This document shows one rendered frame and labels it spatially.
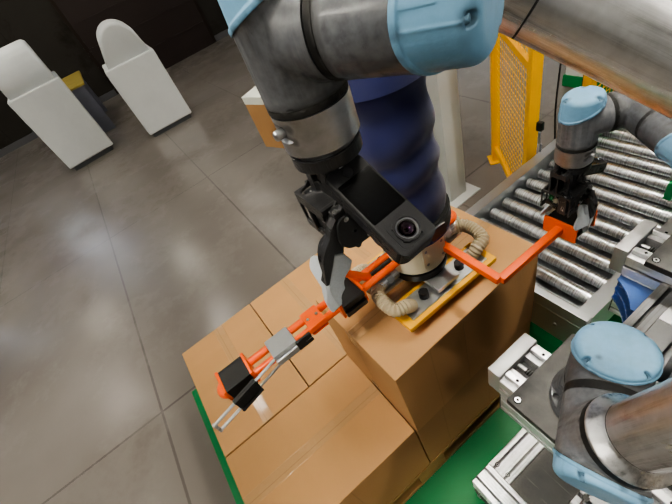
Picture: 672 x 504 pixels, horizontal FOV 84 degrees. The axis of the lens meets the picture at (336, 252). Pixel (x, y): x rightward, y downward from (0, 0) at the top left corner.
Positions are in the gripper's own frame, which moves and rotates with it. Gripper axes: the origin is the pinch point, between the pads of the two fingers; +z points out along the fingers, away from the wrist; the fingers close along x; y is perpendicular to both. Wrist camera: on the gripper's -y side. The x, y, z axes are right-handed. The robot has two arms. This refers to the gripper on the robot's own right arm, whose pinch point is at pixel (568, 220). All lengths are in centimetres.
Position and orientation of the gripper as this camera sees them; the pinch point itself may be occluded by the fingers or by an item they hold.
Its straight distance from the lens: 113.4
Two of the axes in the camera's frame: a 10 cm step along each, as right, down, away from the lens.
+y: -7.8, 5.9, -2.2
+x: 5.5, 4.7, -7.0
